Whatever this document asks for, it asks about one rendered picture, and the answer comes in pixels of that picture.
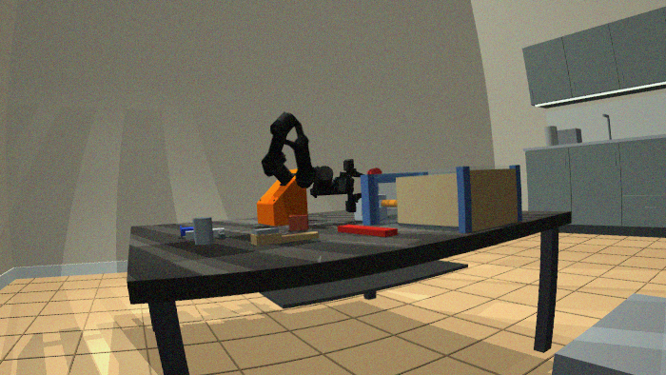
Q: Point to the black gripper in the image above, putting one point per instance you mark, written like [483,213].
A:
[350,205]

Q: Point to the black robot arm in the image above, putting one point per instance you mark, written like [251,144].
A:
[305,175]

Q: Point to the red flat bar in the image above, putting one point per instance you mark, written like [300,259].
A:
[375,231]

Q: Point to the grey cylinder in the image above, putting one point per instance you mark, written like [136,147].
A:
[203,231]

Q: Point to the dark grey flat shelf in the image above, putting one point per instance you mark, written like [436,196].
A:
[326,292]

